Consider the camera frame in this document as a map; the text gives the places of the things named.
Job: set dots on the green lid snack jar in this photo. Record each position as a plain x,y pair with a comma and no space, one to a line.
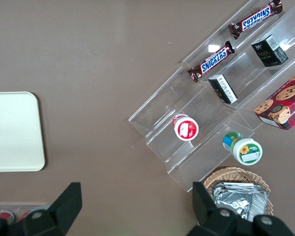
247,151

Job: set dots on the small black carton box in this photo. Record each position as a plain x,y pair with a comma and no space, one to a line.
269,50
222,88

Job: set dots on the silver foil wrapped pack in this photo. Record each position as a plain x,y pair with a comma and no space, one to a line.
238,185
238,204

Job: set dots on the red lid snack jar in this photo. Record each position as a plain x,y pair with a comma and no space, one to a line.
186,128

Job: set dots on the Snickers chocolate bar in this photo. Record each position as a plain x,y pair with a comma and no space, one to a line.
256,17
212,61

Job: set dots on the light wicker basket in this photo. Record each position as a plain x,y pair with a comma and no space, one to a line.
236,175

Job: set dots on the cream rectangular plastic tray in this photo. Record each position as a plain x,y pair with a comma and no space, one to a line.
14,130

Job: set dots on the clear acrylic bottle rack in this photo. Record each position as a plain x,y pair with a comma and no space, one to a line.
19,207

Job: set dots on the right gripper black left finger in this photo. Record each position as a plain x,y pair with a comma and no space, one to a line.
56,216

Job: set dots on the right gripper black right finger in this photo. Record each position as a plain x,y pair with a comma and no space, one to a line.
211,221

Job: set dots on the red tartan cookie box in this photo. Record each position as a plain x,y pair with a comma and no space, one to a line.
285,103

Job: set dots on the clear acrylic stepped shelf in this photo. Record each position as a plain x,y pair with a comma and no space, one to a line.
159,108

